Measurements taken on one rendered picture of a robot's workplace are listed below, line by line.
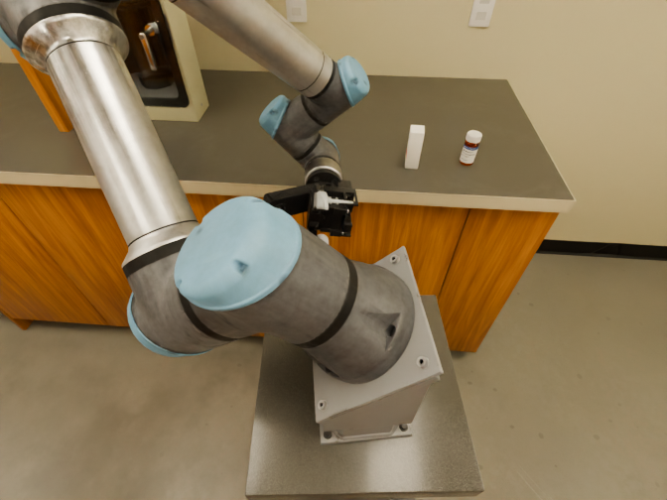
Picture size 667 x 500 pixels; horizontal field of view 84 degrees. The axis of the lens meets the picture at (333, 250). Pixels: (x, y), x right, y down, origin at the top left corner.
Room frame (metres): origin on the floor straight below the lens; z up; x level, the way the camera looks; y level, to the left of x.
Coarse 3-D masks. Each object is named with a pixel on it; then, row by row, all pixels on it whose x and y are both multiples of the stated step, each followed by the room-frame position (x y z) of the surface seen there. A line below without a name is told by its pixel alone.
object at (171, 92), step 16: (128, 0) 1.07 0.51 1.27; (144, 0) 1.07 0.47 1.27; (128, 16) 1.07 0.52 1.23; (144, 16) 1.07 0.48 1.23; (160, 16) 1.06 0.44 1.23; (128, 32) 1.07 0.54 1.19; (160, 32) 1.07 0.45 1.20; (160, 48) 1.07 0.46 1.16; (128, 64) 1.08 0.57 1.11; (144, 64) 1.07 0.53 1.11; (160, 64) 1.07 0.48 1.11; (176, 64) 1.06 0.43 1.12; (144, 80) 1.07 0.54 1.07; (160, 80) 1.07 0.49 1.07; (176, 80) 1.07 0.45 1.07; (144, 96) 1.07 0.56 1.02; (160, 96) 1.07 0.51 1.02; (176, 96) 1.07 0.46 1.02
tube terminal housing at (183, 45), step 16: (160, 0) 1.08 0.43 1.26; (176, 16) 1.12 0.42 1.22; (176, 32) 1.10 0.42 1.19; (176, 48) 1.08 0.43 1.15; (192, 48) 1.17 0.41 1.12; (192, 64) 1.14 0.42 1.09; (192, 80) 1.11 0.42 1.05; (192, 96) 1.08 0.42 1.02; (160, 112) 1.09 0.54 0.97; (176, 112) 1.08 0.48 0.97; (192, 112) 1.08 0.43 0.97
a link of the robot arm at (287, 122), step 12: (300, 96) 0.67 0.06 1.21; (276, 108) 0.66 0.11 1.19; (288, 108) 0.67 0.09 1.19; (300, 108) 0.65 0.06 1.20; (264, 120) 0.66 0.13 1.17; (276, 120) 0.65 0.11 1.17; (288, 120) 0.65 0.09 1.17; (300, 120) 0.64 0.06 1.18; (312, 120) 0.64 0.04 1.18; (276, 132) 0.65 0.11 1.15; (288, 132) 0.65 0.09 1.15; (300, 132) 0.64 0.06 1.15; (312, 132) 0.65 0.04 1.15; (288, 144) 0.65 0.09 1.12; (300, 144) 0.65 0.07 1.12; (312, 144) 0.65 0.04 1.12; (300, 156) 0.65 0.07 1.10
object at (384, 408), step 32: (416, 288) 0.27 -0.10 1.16; (416, 320) 0.23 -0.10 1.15; (416, 352) 0.19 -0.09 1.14; (320, 384) 0.20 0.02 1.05; (352, 384) 0.18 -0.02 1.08; (384, 384) 0.17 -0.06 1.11; (416, 384) 0.16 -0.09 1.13; (320, 416) 0.16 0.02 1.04; (352, 416) 0.16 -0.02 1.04; (384, 416) 0.16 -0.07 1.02
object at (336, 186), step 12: (312, 180) 0.57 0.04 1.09; (324, 180) 0.57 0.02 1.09; (336, 180) 0.57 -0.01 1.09; (312, 192) 0.49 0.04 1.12; (336, 192) 0.51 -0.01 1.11; (348, 192) 0.51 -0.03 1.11; (312, 204) 0.47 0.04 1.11; (336, 204) 0.48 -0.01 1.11; (348, 204) 0.48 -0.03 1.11; (312, 216) 0.47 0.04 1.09; (324, 216) 0.47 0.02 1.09; (336, 216) 0.48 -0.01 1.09; (348, 216) 0.48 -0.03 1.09; (324, 228) 0.47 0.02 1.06; (336, 228) 0.47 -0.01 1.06; (348, 228) 0.47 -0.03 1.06
